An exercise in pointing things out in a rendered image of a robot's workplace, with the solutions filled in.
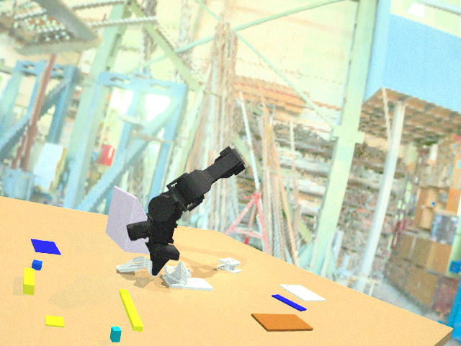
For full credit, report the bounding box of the small cyan block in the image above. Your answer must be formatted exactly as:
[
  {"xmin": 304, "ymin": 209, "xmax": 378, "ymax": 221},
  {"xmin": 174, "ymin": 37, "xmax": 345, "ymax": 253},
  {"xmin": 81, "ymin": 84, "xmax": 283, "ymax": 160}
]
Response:
[{"xmin": 110, "ymin": 327, "xmax": 122, "ymax": 342}]

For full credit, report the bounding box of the blue flat bar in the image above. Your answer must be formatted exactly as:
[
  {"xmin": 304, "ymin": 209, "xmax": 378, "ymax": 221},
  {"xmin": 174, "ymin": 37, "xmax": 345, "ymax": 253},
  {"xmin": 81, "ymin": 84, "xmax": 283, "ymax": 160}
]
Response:
[{"xmin": 272, "ymin": 294, "xmax": 307, "ymax": 311}]

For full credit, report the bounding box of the yellow rectangular block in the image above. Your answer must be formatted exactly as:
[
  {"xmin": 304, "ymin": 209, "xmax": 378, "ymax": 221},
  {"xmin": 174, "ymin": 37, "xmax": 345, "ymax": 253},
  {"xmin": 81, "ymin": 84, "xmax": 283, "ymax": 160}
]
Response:
[{"xmin": 23, "ymin": 267, "xmax": 35, "ymax": 295}]

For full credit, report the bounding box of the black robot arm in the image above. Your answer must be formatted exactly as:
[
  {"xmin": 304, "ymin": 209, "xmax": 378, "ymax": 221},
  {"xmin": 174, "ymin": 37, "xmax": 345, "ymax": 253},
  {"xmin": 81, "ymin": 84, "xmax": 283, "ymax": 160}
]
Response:
[{"xmin": 126, "ymin": 146, "xmax": 245, "ymax": 241}]

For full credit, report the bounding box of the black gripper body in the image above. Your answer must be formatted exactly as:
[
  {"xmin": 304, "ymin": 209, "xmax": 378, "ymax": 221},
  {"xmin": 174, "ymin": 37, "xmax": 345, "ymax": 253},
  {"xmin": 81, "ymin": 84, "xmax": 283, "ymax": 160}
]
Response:
[{"xmin": 148, "ymin": 218, "xmax": 181, "ymax": 261}]

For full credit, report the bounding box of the orange flat plate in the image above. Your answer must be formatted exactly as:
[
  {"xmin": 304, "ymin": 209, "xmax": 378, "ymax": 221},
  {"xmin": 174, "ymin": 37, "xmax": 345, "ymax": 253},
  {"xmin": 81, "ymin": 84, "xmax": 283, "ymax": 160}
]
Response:
[{"xmin": 251, "ymin": 314, "xmax": 313, "ymax": 332}]

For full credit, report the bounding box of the yellow long bar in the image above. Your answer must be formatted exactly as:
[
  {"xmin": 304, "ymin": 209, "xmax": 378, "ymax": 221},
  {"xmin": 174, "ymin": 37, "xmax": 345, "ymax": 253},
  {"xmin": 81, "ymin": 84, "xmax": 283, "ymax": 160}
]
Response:
[{"xmin": 119, "ymin": 289, "xmax": 143, "ymax": 332}]

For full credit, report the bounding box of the yellow flat block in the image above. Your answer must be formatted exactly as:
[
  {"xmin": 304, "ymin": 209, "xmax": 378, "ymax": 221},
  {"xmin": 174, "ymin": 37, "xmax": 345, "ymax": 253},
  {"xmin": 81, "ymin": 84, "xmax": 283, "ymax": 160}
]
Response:
[{"xmin": 45, "ymin": 315, "xmax": 64, "ymax": 327}]

